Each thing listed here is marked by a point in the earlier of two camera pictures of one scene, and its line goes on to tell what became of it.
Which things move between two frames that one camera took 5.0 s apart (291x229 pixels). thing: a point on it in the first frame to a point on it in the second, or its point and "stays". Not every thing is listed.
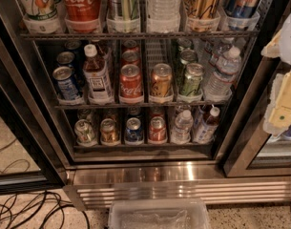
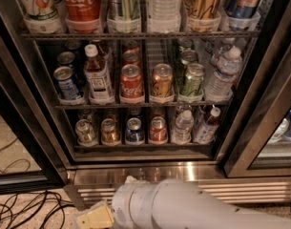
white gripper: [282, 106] to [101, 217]
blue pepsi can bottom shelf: [134, 134] stays
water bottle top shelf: [164, 3] stays
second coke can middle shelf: [130, 57] stays
